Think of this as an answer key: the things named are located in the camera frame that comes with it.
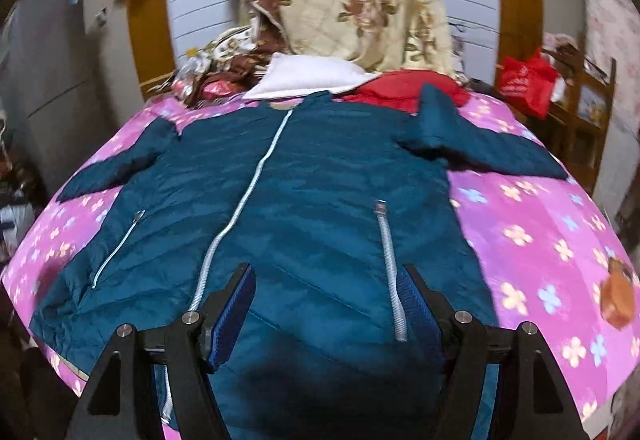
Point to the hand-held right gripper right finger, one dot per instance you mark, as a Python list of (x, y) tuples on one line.
[(419, 305)]

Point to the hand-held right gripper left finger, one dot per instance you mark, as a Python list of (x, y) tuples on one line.
[(231, 315)]

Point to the teal puffer jacket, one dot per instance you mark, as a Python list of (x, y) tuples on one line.
[(310, 200)]

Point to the pink floral bed sheet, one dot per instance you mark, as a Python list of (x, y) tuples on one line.
[(535, 240)]

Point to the orange snack packet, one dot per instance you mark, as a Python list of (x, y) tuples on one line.
[(620, 295)]

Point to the red ruffled pillow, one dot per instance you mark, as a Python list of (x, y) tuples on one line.
[(405, 93)]

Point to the red shopping bag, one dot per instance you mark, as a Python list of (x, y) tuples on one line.
[(526, 84)]

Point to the white pillow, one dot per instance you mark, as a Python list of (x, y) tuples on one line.
[(305, 78)]

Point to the brown floral blanket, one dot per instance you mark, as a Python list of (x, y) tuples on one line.
[(225, 65)]

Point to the wooden shelf rack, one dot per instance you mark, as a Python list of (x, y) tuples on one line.
[(585, 105)]

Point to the grey refrigerator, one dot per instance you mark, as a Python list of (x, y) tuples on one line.
[(47, 85)]

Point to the pink floral curtain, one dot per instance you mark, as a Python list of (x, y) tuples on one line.
[(612, 70)]

